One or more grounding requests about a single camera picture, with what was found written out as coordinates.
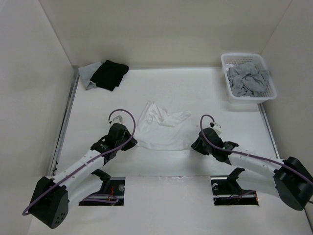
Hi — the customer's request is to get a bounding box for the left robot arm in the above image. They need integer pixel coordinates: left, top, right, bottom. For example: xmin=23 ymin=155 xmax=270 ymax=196
xmin=27 ymin=123 xmax=137 ymax=229

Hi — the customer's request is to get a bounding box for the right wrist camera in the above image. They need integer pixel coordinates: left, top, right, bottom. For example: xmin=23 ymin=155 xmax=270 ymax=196
xmin=210 ymin=122 xmax=222 ymax=136

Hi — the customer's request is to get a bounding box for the grey tank tops pile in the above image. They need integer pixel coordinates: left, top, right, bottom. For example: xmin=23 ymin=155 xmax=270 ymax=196
xmin=226 ymin=62 xmax=270 ymax=97

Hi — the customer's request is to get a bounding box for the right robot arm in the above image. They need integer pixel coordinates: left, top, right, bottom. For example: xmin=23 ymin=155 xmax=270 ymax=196
xmin=191 ymin=127 xmax=313 ymax=211

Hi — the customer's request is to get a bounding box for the folded black tank top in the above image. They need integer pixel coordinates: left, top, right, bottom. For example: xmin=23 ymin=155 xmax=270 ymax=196
xmin=90 ymin=60 xmax=129 ymax=91

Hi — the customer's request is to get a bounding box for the white tank top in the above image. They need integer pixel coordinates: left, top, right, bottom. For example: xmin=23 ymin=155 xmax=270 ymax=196
xmin=134 ymin=101 xmax=194 ymax=151

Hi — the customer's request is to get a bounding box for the white plastic laundry basket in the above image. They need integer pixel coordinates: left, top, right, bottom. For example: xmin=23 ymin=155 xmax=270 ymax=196
xmin=221 ymin=53 xmax=277 ymax=104

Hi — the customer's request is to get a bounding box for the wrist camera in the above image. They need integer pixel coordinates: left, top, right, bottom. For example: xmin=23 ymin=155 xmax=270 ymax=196
xmin=210 ymin=122 xmax=222 ymax=136
xmin=110 ymin=115 xmax=123 ymax=125

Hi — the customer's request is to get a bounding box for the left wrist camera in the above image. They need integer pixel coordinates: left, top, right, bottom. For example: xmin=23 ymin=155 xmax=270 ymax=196
xmin=110 ymin=115 xmax=123 ymax=125

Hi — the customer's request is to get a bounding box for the folded grey tank top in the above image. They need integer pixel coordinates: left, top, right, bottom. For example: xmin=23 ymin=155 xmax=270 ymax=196
xmin=78 ymin=61 xmax=102 ymax=90

